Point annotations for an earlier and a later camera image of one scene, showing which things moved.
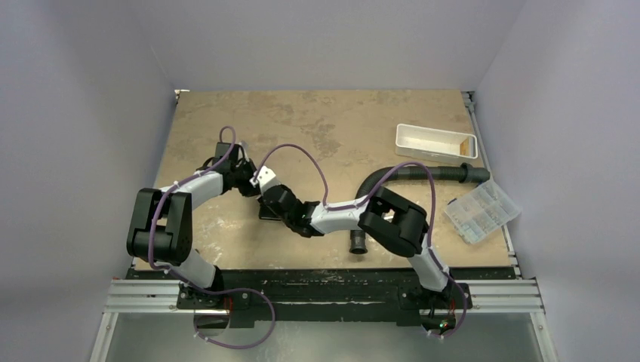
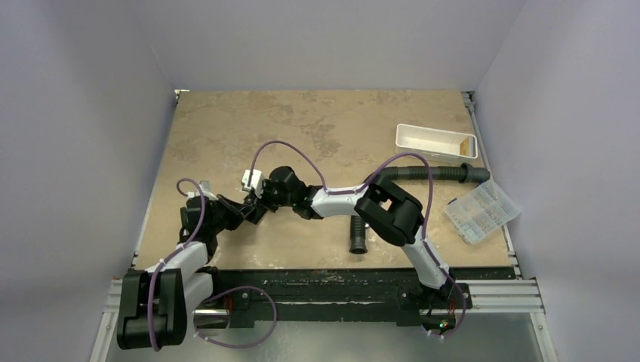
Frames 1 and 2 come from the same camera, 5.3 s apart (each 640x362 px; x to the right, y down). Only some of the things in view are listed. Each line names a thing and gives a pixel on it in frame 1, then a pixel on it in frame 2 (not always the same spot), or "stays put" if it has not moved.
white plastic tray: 435,144 stays put
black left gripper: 246,164 → 236,213
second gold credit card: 466,147 stays put
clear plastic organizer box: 481,211 stays put
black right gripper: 272,200 → 265,197
